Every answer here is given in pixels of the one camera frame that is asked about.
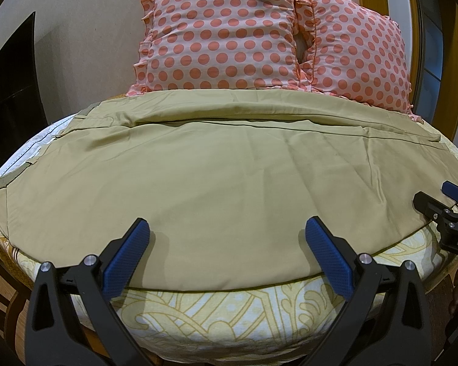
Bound pink polka dot pillow right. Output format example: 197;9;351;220
294;0;422;121

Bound pink polka dot pillow left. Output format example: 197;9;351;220
127;0;311;96

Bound cream yellow patterned bedsheet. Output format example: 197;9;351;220
0;116;457;365

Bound pink polka dot pillow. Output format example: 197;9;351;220
127;0;311;96
294;0;422;121

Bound khaki tan pants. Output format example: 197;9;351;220
0;89;458;292

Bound wooden door frame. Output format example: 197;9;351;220
359;0;458;140

